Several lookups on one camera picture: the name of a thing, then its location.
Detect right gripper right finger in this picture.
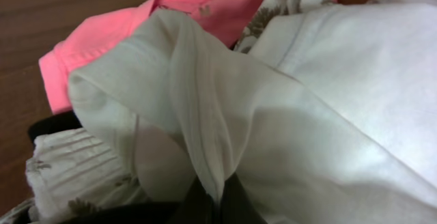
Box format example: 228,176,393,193
220,174,267,224

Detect black garment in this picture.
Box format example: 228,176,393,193
27,111,83,144

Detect pink garment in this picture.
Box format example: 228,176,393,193
40,0,337,124

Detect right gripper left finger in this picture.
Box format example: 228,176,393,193
66,180,214,224

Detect white t-shirt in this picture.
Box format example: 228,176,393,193
75,3,436,223

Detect white floral patterned garment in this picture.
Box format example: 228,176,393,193
1,0,436,223

